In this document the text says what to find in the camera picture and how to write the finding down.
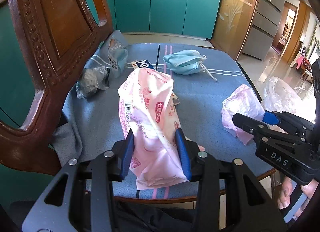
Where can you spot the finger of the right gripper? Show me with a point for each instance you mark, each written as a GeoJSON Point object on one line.
{"type": "Point", "coordinates": [271, 117]}
{"type": "Point", "coordinates": [258, 129]}

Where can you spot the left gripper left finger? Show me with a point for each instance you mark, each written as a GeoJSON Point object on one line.
{"type": "Point", "coordinates": [110, 166]}

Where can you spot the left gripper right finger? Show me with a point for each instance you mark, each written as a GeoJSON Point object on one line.
{"type": "Point", "coordinates": [199, 166]}

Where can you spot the pale pink plastic bag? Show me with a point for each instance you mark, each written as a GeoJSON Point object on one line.
{"type": "Point", "coordinates": [244, 101]}

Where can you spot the pink printed plastic bag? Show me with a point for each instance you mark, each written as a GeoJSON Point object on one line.
{"type": "Point", "coordinates": [146, 108]}

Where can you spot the blue surgical face mask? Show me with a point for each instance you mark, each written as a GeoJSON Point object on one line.
{"type": "Point", "coordinates": [187, 62]}

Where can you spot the clear plastic bin liner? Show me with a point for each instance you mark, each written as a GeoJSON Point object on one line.
{"type": "Point", "coordinates": [280, 96]}

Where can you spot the blue striped table cloth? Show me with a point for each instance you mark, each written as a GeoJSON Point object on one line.
{"type": "Point", "coordinates": [93, 125]}

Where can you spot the grey crumpled plastic wrapper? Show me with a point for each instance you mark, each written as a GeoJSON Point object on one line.
{"type": "Point", "coordinates": [92, 80]}

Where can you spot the clear blue plastic wrapper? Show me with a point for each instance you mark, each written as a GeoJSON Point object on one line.
{"type": "Point", "coordinates": [114, 51]}

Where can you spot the silver refrigerator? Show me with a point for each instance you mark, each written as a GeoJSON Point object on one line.
{"type": "Point", "coordinates": [264, 27]}

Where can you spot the wooden glass sliding door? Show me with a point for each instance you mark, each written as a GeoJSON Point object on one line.
{"type": "Point", "coordinates": [233, 24]}

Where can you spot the brown wooden chair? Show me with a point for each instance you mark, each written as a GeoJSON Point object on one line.
{"type": "Point", "coordinates": [57, 38]}

